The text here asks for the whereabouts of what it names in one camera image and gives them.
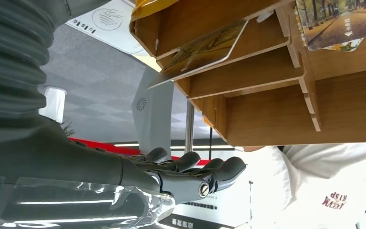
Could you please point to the white card reader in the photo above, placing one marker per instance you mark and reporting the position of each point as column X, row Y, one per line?
column 107, row 28

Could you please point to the white paper slip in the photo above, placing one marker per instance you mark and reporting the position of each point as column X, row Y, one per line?
column 265, row 15

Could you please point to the chrome stanchion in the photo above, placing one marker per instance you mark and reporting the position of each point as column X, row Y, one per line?
column 189, row 126

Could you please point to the grey kiosk stand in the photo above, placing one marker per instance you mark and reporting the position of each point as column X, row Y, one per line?
column 153, row 120

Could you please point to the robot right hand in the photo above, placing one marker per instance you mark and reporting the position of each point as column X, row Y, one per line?
column 60, row 164

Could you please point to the yellow packing tape strip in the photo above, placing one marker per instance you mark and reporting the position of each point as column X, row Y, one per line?
column 148, row 8

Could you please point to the black stanchion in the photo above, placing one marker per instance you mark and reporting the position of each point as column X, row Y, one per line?
column 210, row 142

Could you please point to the cardboard organizer box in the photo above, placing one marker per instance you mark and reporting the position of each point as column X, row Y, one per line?
column 265, row 110

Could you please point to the person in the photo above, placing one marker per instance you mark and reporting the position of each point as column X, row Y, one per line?
column 312, row 189

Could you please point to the green plant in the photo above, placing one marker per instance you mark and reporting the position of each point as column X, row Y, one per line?
column 67, row 129

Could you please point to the white cylinder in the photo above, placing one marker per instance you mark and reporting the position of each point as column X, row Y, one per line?
column 53, row 104

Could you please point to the white sign board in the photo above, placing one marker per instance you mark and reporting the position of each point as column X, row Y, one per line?
column 208, row 208

